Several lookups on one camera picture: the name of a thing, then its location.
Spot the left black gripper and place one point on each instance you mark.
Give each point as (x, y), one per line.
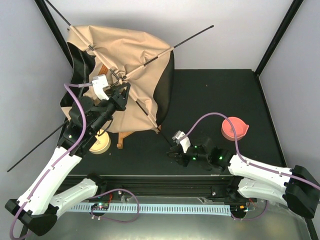
(120, 100)

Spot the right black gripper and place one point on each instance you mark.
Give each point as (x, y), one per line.
(180, 157)

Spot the beige fabric pet tent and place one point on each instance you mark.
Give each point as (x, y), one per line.
(144, 61)

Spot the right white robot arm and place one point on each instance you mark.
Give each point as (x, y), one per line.
(294, 188)

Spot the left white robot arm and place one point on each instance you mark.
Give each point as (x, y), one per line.
(39, 207)

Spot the yellow pet bowl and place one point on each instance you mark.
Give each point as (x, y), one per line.
(102, 143)

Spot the pink pet bowl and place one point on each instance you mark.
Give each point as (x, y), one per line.
(233, 128)

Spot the wooden bowl stand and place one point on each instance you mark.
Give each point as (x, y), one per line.
(121, 137)

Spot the small green circuit board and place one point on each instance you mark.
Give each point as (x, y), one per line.
(100, 206)

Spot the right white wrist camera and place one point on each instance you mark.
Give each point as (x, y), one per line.
(182, 139)

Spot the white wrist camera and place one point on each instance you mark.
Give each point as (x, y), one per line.
(99, 83)
(182, 139)

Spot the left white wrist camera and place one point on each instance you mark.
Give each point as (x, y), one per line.
(99, 83)

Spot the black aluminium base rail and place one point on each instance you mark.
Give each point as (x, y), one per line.
(213, 187)

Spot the light blue slotted cable duct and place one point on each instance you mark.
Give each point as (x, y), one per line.
(145, 208)

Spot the left black frame post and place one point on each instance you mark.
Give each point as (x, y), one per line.
(49, 19)

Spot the black frame post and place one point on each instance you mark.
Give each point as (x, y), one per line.
(49, 19)
(280, 32)

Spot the right black frame post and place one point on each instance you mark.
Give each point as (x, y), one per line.
(280, 32)

